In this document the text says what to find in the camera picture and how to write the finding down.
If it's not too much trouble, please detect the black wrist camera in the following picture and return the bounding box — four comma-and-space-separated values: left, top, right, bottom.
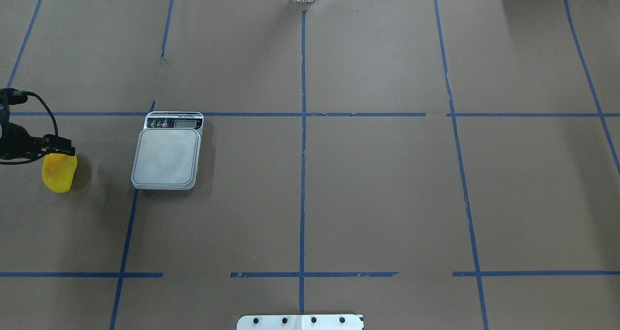
0, 89, 28, 123

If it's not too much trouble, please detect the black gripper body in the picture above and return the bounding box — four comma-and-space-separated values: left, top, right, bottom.
0, 122, 49, 163

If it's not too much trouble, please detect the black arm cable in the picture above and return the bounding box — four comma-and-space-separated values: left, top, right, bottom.
0, 92, 60, 166

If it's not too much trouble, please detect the silver electronic kitchen scale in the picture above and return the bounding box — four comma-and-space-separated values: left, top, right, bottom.
131, 111, 204, 190

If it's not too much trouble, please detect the white pedestal column with base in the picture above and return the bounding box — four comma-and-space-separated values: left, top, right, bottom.
236, 314, 365, 330

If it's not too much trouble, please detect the yellow mango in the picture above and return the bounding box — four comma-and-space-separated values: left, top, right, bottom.
42, 154, 78, 193

